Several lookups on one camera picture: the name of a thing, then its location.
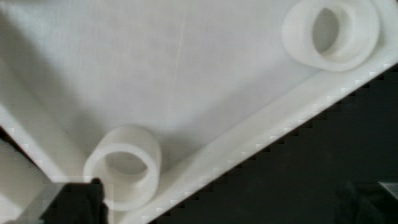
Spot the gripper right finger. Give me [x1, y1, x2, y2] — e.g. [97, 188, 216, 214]
[339, 181, 398, 224]

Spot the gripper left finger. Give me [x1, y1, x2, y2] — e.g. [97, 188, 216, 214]
[42, 178, 108, 224]

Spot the white square tabletop panel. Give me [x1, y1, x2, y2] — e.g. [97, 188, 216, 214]
[0, 0, 398, 224]

